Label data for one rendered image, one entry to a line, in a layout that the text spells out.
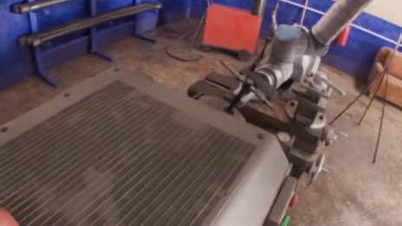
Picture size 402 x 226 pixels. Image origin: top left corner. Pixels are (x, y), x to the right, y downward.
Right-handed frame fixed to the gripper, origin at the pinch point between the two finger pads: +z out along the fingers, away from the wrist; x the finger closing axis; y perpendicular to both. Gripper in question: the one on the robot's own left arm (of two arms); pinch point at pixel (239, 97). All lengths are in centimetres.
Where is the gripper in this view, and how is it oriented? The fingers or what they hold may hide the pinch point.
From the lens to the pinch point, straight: 72.3
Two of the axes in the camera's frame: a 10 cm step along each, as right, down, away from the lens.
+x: 6.8, 6.8, -2.7
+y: 3.7, -6.4, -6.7
